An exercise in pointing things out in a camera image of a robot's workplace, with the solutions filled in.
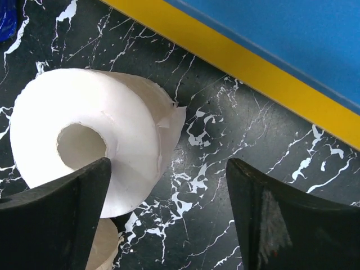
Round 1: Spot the black marble table mat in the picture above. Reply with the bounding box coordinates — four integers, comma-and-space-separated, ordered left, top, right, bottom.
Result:
1, 1, 359, 269

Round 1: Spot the yellow pink blue shelf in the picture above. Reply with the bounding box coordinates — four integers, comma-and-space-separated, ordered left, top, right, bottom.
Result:
108, 1, 359, 149

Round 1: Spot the brown paper roll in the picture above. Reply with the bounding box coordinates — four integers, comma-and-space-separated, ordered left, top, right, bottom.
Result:
85, 218, 120, 270

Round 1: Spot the blue wrapped white paper roll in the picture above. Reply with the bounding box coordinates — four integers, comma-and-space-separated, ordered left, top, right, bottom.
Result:
0, 0, 17, 42

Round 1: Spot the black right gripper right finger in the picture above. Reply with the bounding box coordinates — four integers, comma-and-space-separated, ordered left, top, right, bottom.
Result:
226, 158, 359, 269

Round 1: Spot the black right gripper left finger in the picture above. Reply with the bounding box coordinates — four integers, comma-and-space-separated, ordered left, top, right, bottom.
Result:
1, 157, 111, 269

